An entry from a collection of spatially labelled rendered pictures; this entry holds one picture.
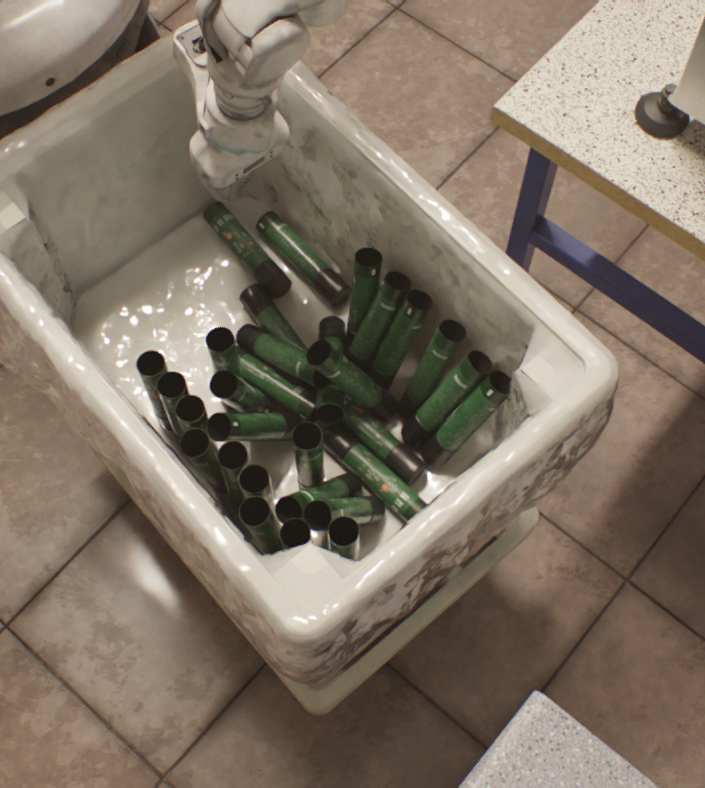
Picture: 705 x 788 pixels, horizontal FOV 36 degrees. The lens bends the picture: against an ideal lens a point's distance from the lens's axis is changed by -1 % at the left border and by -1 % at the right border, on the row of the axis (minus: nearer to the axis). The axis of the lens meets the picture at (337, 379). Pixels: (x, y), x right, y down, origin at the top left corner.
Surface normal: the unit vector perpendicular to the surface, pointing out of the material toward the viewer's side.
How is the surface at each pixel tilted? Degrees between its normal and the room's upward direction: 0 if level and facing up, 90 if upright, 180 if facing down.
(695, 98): 90
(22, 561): 0
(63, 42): 58
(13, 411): 0
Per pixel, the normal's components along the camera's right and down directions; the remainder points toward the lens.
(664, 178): -0.01, -0.43
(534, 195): -0.65, 0.69
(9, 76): 0.44, 0.44
